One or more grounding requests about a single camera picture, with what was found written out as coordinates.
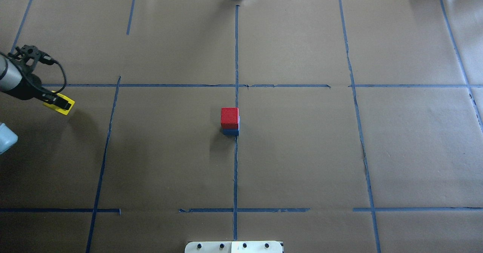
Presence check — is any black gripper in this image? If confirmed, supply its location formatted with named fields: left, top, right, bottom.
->
left=4, top=72, right=73, bottom=110

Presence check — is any yellow wooden block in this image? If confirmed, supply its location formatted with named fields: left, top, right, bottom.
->
left=43, top=93, right=75, bottom=116

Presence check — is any red wooden block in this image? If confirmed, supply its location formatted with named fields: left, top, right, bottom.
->
left=220, top=107, right=240, bottom=130

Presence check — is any blue wooden block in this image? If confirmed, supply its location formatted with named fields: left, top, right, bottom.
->
left=222, top=128, right=240, bottom=136

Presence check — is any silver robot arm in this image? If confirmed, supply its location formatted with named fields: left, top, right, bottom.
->
left=0, top=48, right=75, bottom=115

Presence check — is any white pillar with base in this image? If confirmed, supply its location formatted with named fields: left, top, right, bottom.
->
left=184, top=241, right=284, bottom=253

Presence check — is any black camera cable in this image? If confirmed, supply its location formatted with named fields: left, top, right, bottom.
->
left=42, top=57, right=68, bottom=95

